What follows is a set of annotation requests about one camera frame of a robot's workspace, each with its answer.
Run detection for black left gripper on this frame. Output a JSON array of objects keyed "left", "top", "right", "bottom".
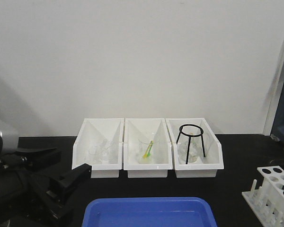
[{"left": 0, "top": 148, "right": 92, "bottom": 226}]

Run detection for glassware in left bin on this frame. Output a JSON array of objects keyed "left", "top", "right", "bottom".
[{"left": 84, "top": 139, "right": 116, "bottom": 165}]

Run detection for blue plastic tray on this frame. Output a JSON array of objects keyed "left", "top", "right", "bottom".
[{"left": 82, "top": 197, "right": 217, "bottom": 227}]

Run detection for yellow green plastic spatulas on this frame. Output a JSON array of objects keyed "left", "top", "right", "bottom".
[{"left": 142, "top": 140, "right": 154, "bottom": 158}]

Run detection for left white storage bin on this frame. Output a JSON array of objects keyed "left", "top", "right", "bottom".
[{"left": 72, "top": 118, "right": 124, "bottom": 178}]

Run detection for black wire tripod stand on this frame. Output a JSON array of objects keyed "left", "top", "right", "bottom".
[{"left": 176, "top": 123, "right": 206, "bottom": 165}]

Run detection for right white storage bin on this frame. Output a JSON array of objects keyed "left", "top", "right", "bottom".
[{"left": 165, "top": 118, "right": 224, "bottom": 178}]

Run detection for glass beaker in middle bin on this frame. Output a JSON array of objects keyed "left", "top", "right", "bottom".
[{"left": 136, "top": 132, "right": 159, "bottom": 165}]

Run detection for glass flask under tripod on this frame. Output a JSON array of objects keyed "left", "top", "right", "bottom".
[{"left": 178, "top": 141, "right": 201, "bottom": 164}]

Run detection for white storage bin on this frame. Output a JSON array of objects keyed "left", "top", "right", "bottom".
[
  {"left": 123, "top": 118, "right": 173, "bottom": 178},
  {"left": 165, "top": 118, "right": 224, "bottom": 178},
  {"left": 72, "top": 118, "right": 124, "bottom": 178}
]

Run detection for white test tube rack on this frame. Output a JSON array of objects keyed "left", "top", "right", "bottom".
[{"left": 241, "top": 166, "right": 284, "bottom": 227}]

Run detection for middle white storage bin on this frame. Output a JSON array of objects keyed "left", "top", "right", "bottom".
[{"left": 123, "top": 118, "right": 173, "bottom": 178}]

